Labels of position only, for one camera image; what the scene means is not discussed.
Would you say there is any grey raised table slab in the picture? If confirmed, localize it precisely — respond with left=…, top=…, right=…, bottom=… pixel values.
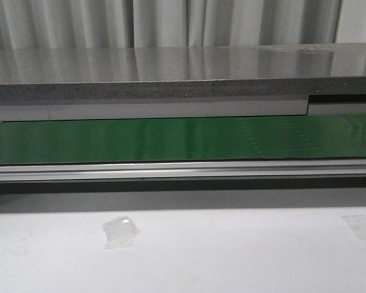
left=0, top=43, right=366, bottom=104

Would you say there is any white pleated curtain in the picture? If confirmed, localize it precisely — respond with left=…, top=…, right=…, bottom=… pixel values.
left=0, top=1, right=366, bottom=49

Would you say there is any grey conveyor rear rail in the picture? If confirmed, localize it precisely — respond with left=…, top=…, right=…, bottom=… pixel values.
left=0, top=94, right=366, bottom=122

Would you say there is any aluminium conveyor front rail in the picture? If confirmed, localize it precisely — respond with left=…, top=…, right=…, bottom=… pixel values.
left=0, top=159, right=366, bottom=182

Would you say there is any clear tape patch left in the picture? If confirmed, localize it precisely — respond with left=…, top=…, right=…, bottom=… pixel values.
left=102, top=216, right=140, bottom=250

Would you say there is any green conveyor belt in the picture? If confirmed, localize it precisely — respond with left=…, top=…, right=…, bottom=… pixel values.
left=0, top=114, right=366, bottom=165

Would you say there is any clear tape patch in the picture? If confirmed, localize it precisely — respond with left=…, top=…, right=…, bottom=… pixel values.
left=341, top=215, right=366, bottom=241
left=102, top=216, right=140, bottom=250

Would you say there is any clear tape patch right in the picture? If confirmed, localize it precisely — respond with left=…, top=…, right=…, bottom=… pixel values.
left=341, top=215, right=366, bottom=241

